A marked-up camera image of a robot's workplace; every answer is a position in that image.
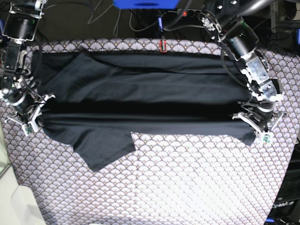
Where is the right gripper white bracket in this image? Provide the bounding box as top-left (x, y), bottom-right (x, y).
top-left (3, 92), bottom-right (56, 136)

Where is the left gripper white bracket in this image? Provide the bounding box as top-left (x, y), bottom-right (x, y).
top-left (232, 100), bottom-right (285, 144)

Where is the dark navy T-shirt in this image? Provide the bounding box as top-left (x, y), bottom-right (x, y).
top-left (31, 52), bottom-right (255, 172)

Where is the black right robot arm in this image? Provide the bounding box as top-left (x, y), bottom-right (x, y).
top-left (0, 0), bottom-right (55, 136)

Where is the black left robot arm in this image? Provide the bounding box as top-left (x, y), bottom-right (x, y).
top-left (198, 0), bottom-right (285, 144)

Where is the black OpenArm base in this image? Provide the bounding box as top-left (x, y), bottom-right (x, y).
top-left (264, 143), bottom-right (300, 225)

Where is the white cabinet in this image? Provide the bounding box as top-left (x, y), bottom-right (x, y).
top-left (0, 130), bottom-right (45, 225)

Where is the fan-patterned table cloth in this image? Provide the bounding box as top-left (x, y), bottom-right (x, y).
top-left (0, 48), bottom-right (300, 225)

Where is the red table clamp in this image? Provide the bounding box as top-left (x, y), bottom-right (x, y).
top-left (159, 39), bottom-right (168, 53)

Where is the white cable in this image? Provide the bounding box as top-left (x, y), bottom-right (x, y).
top-left (88, 4), bottom-right (162, 36)

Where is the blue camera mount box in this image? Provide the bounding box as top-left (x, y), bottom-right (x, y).
top-left (113, 0), bottom-right (179, 9)

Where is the white power strip red switch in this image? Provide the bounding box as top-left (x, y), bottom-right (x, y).
top-left (182, 9), bottom-right (202, 18)

